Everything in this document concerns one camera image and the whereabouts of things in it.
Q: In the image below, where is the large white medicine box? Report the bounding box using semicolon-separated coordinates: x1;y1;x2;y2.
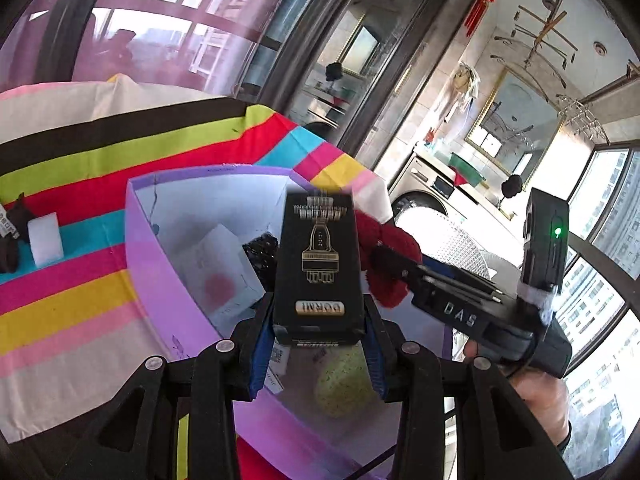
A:
172;224;266;333

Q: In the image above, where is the white foam block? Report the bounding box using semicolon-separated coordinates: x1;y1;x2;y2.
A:
27;212;65;266

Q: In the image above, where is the green sponge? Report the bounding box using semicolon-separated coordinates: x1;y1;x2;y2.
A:
314;345;378;418

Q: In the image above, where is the red knot ornament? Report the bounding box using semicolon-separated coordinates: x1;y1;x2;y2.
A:
465;0;496;38

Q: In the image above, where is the grey washing machine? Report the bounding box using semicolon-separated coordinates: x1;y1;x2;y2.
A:
387;152;501;241

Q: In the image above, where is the balcony window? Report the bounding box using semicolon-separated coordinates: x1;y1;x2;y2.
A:
550;145;640;461

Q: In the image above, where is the ceiling drying rack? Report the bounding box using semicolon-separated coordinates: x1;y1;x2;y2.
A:
492;0;581;68

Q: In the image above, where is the glass sliding door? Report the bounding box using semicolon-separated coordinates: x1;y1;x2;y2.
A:
240;0;476;171

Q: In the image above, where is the purple storage box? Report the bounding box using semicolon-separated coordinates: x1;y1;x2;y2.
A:
125;162;453;480

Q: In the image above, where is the red plush toy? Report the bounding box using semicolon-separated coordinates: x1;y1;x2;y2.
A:
355;212;423;308

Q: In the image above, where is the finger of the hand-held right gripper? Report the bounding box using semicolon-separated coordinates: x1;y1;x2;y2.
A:
370;245;503;306

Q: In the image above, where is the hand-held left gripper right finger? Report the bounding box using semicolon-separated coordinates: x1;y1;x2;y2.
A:
362;296;576;480

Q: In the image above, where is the hanging pale cloth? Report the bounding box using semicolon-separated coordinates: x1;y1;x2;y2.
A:
452;62;481;111

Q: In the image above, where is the small white box red print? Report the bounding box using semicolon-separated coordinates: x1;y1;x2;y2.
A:
262;342;291;401

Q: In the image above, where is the gold framed mirror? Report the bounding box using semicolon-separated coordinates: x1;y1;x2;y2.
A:
465;65;563;181

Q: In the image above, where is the person's right hand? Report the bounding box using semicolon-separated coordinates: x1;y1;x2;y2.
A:
460;340;573;453

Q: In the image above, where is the striped tablecloth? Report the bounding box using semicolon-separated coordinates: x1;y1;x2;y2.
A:
0;74;391;480

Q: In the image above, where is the black cable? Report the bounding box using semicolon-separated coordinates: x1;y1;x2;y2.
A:
345;447;401;480

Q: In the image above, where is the metal hanger rack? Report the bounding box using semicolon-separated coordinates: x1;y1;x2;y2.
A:
557;95;611;143

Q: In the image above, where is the green basin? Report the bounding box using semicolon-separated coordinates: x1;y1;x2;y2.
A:
447;152;486;186

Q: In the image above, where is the black studded fabric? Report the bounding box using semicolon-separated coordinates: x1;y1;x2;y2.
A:
242;232;281;281

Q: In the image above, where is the black box gold print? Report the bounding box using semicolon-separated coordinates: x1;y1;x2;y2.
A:
272;191;366;347

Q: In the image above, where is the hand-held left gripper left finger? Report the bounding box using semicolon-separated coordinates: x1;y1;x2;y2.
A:
65;295;276;480

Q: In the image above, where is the dark brown knitted sock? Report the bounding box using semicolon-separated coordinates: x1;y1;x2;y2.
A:
0;192;31;271

